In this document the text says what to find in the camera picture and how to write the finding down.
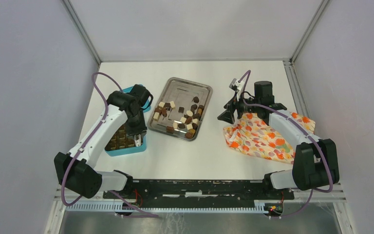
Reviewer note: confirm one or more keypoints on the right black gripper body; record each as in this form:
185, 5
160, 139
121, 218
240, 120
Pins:
241, 108

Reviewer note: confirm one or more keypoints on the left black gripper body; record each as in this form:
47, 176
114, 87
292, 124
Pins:
136, 125

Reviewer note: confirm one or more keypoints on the metal serving tongs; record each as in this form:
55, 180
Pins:
138, 140

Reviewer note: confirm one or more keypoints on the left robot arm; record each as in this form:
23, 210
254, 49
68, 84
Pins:
75, 170

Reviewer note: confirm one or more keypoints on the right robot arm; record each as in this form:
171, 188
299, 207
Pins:
315, 164

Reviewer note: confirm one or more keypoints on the teal chocolate box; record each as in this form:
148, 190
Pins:
120, 144

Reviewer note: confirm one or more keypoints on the floral cloth bag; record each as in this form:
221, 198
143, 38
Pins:
251, 136

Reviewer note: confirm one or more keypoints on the teal box lid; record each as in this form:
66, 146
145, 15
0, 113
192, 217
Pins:
147, 105

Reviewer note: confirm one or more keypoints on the pile of assorted chocolates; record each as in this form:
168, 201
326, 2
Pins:
179, 117

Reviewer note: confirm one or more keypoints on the silver metal tray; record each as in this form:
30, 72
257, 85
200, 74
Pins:
177, 87

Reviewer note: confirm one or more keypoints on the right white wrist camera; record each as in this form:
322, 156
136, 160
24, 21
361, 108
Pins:
237, 86

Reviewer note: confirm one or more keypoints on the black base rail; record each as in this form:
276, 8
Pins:
164, 193

